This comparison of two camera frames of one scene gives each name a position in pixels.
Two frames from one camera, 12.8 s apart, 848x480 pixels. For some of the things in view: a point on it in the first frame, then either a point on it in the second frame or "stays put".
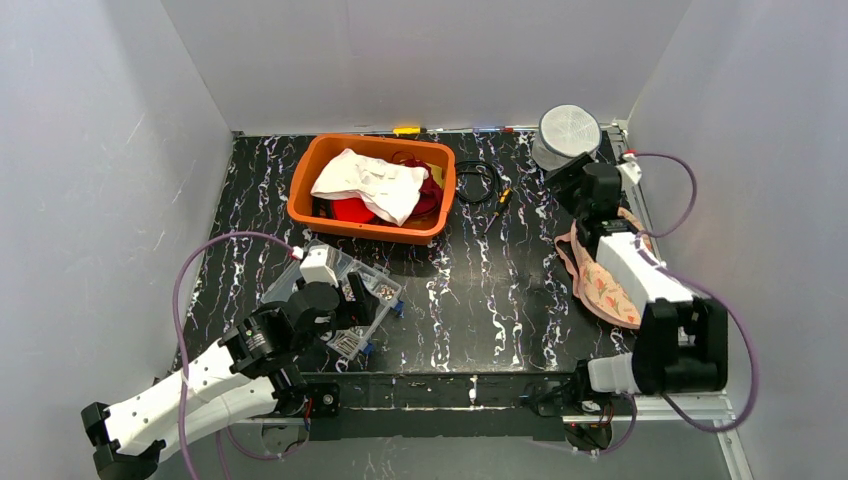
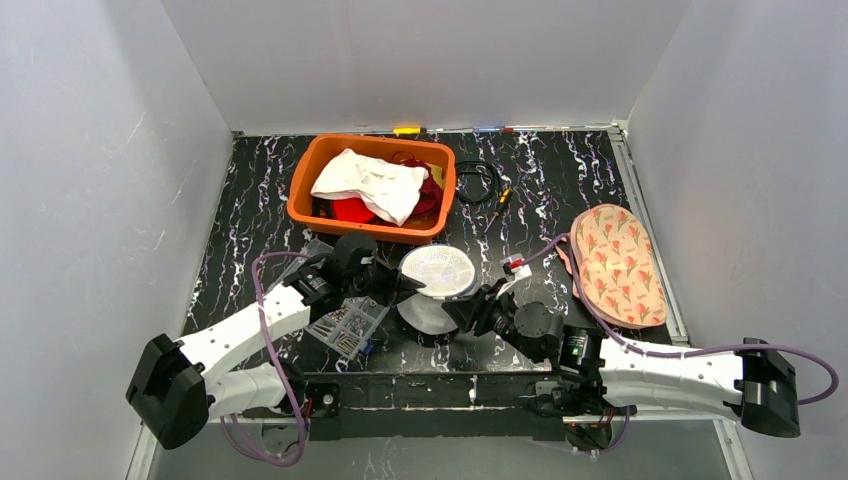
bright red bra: [355, 210] stays put
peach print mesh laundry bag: [598, 288] stays put
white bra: [390, 190] stays put
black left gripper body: [361, 299] → [387, 283]
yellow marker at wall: [406, 130] stays put
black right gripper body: [565, 174] → [468, 313]
